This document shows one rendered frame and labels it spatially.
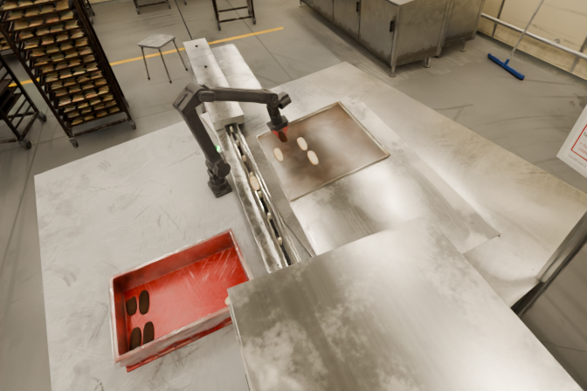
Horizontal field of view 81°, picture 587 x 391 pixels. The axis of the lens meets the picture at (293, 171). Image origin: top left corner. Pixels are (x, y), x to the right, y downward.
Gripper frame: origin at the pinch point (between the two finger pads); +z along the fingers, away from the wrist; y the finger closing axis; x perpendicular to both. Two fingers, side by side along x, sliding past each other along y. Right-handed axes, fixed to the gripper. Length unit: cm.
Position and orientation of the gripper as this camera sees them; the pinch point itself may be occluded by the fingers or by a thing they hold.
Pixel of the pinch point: (281, 135)
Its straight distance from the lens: 180.2
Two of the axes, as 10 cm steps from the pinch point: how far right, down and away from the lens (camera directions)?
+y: 8.9, -4.4, 1.4
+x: -4.1, -5.9, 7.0
